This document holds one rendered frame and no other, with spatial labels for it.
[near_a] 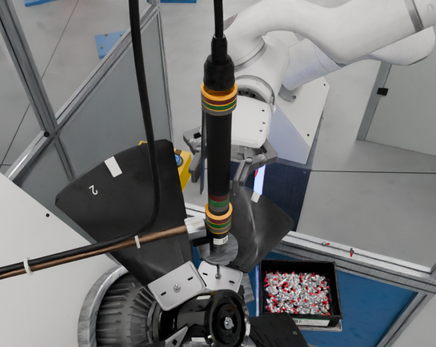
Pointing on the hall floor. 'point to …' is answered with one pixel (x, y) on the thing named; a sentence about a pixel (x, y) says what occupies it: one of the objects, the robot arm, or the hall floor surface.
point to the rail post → (403, 319)
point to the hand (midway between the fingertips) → (217, 173)
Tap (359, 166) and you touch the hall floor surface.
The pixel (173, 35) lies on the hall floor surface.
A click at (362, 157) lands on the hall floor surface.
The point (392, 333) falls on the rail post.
